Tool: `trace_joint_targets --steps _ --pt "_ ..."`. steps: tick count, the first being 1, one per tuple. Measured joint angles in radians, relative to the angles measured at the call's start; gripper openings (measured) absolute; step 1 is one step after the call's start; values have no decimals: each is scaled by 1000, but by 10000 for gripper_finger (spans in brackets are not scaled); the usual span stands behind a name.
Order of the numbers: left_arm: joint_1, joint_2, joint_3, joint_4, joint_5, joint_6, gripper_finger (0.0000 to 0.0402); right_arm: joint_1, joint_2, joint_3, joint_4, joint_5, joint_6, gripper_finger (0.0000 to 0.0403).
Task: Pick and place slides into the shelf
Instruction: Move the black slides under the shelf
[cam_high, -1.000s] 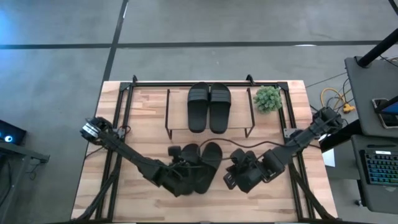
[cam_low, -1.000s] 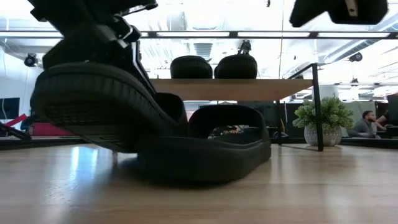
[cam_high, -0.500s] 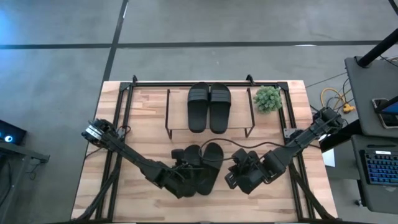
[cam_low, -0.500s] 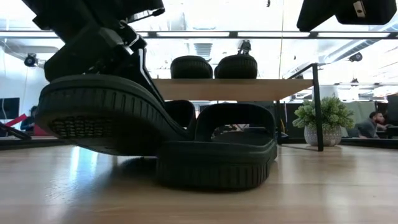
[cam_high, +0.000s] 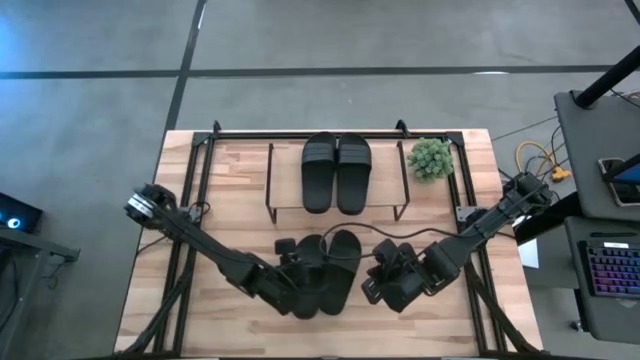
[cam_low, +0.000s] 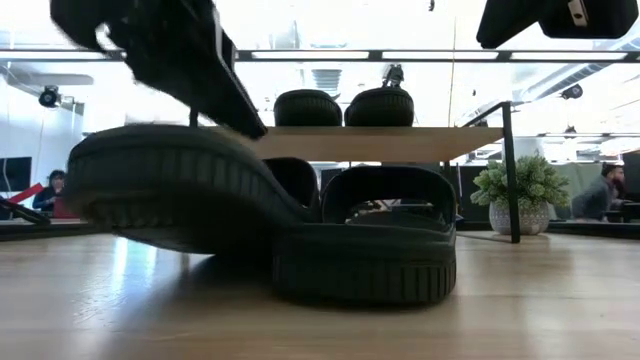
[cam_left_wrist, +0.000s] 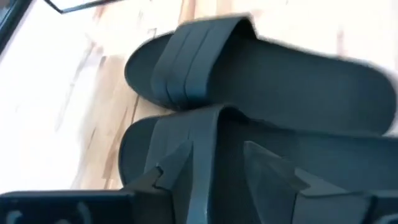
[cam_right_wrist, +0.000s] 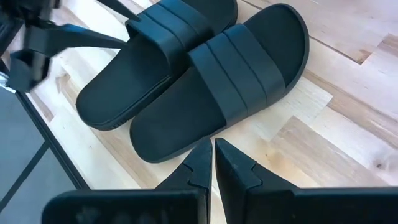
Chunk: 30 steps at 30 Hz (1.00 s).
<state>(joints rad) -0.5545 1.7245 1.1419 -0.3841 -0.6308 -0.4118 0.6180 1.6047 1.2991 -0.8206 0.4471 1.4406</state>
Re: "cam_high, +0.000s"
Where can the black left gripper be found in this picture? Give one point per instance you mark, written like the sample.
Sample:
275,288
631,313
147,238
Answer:
280,295

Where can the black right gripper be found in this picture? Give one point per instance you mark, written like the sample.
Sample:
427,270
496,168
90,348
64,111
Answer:
407,287

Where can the black rubber slide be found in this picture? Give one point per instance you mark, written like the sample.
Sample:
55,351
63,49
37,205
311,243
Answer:
310,245
354,175
342,270
318,175

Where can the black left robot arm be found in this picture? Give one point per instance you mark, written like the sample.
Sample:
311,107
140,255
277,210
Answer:
200,240

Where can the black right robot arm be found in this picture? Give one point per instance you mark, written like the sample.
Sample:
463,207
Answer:
490,220

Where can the wooden shelf black metal legs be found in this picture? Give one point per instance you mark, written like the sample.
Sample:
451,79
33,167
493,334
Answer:
285,175

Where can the green potted plant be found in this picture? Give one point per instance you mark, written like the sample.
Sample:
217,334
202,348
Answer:
430,160

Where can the white paper sheet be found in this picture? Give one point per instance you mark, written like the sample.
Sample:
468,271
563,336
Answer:
529,255

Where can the backlit computer keyboard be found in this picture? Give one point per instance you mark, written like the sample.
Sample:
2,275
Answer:
615,272

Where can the smartphone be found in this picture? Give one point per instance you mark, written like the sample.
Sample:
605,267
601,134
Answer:
622,192

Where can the black rig pole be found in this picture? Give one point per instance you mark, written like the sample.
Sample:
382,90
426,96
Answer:
607,77

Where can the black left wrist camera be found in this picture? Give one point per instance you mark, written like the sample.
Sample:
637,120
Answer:
285,250

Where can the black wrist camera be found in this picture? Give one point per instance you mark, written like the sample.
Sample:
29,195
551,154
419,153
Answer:
392,252
285,250

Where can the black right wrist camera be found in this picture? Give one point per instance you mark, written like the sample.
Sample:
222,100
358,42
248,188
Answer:
392,252

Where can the black metal table frame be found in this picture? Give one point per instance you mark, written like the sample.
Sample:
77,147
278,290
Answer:
200,165

